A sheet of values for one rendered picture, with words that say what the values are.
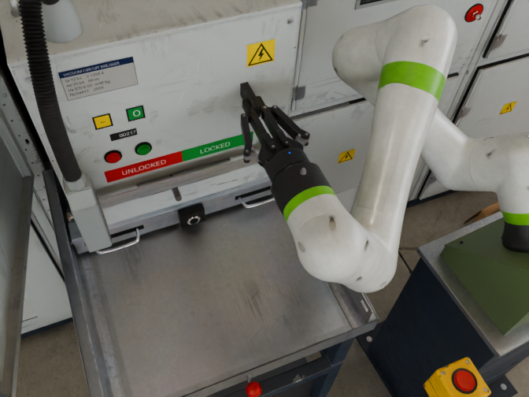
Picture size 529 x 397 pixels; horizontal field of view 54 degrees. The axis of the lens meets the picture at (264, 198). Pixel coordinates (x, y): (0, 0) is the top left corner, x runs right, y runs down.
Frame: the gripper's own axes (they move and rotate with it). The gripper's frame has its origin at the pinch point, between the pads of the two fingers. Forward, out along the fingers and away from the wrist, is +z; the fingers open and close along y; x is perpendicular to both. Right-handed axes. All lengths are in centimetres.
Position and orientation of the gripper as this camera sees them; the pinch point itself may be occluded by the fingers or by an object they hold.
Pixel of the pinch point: (250, 100)
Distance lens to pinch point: 101.7
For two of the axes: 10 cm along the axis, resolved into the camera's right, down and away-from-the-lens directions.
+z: -3.8, -7.6, 5.3
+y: 9.2, -2.9, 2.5
